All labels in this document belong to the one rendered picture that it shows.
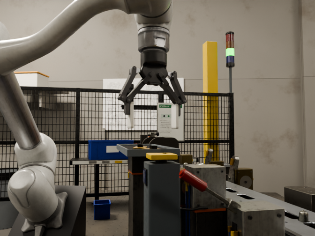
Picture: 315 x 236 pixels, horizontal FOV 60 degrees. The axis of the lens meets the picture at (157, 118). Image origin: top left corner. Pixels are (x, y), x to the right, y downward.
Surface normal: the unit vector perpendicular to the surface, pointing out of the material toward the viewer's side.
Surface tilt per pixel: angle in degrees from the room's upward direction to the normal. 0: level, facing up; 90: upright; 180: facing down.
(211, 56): 90
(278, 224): 90
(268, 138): 90
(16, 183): 52
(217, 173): 90
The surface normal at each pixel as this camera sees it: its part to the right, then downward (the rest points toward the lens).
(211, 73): 0.22, -0.06
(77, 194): -0.10, -0.72
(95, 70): -0.07, -0.06
